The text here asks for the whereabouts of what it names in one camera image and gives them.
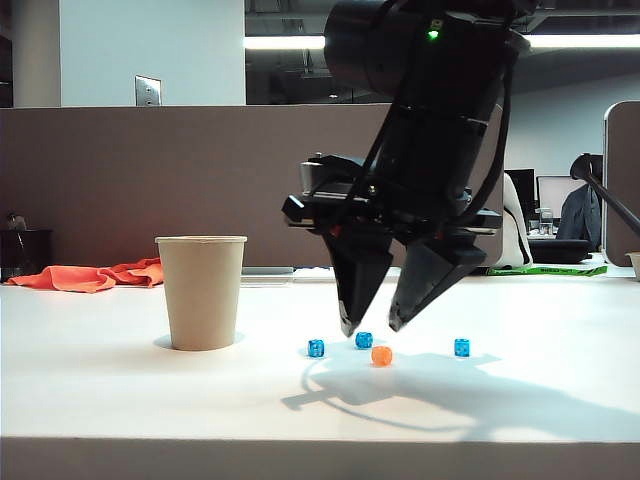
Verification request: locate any brown partition with white edge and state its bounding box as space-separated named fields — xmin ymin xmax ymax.
xmin=602 ymin=101 xmax=640 ymax=266

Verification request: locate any metal wall plate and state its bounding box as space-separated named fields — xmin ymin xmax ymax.
xmin=134 ymin=74 xmax=162 ymax=107

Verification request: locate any brown desk partition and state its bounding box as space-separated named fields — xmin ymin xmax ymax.
xmin=0 ymin=103 xmax=505 ymax=269

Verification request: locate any green tape strip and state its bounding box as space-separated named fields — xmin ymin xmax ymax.
xmin=487 ymin=264 xmax=609 ymax=277

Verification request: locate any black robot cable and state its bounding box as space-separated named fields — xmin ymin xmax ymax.
xmin=447 ymin=19 xmax=516 ymax=226

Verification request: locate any black waste bin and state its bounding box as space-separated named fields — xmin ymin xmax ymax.
xmin=0 ymin=228 xmax=54 ymax=284

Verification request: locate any white office chair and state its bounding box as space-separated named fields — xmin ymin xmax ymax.
xmin=502 ymin=172 xmax=534 ymax=266

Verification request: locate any black pole with knob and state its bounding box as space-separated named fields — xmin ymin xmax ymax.
xmin=569 ymin=153 xmax=640 ymax=229

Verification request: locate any person in dark jacket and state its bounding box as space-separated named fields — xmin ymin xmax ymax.
xmin=555 ymin=187 xmax=604 ymax=253

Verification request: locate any black flat case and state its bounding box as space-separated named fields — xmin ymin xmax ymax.
xmin=527 ymin=238 xmax=592 ymax=265

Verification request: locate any monitor with white screen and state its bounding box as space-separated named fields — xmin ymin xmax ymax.
xmin=536 ymin=175 xmax=589 ymax=221

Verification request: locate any brown paper cup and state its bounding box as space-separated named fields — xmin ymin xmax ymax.
xmin=154 ymin=235 xmax=249 ymax=352

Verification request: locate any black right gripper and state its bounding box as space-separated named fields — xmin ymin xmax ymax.
xmin=281 ymin=105 xmax=502 ymax=338

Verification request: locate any orange cloth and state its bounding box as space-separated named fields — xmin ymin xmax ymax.
xmin=5 ymin=257 xmax=165 ymax=294

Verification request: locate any black computer monitor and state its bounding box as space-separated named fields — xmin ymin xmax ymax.
xmin=504 ymin=169 xmax=537 ymax=216

